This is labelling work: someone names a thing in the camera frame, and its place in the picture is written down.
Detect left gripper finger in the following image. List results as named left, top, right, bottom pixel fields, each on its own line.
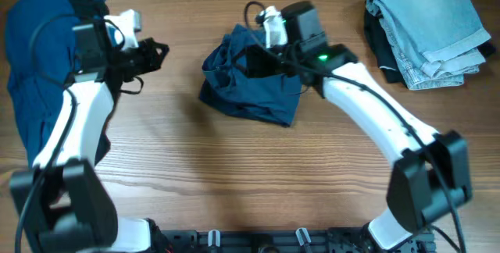
left=134, top=52, right=167, bottom=76
left=138, top=37, right=170, bottom=56

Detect dark navy denim shorts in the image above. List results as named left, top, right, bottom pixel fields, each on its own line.
left=199, top=24, right=302, bottom=127

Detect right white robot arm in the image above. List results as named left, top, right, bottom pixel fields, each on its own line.
left=245, top=1, right=472, bottom=252

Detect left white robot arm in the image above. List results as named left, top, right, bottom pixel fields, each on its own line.
left=9, top=9, right=173, bottom=252

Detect black folded garment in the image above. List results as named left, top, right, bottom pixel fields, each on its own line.
left=364, top=3, right=495, bottom=84

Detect blue shirt pile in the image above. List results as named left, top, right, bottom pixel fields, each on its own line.
left=4, top=0, right=118, bottom=168

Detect light blue folded jeans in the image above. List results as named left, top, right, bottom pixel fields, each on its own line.
left=366, top=0, right=491, bottom=91

